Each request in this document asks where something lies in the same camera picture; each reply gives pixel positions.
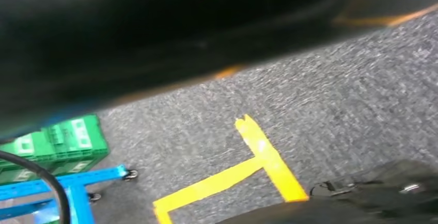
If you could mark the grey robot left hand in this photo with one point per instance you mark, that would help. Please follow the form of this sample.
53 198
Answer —
376 205

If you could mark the blue metal shelf rack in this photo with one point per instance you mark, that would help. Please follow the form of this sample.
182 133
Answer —
78 208

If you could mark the yellow tape rectangle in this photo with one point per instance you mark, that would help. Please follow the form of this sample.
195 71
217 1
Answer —
270 167

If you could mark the black robot lower body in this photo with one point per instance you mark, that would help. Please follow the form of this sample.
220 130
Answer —
137 27

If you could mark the green plastic crate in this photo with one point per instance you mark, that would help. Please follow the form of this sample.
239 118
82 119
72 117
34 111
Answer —
58 137
61 167

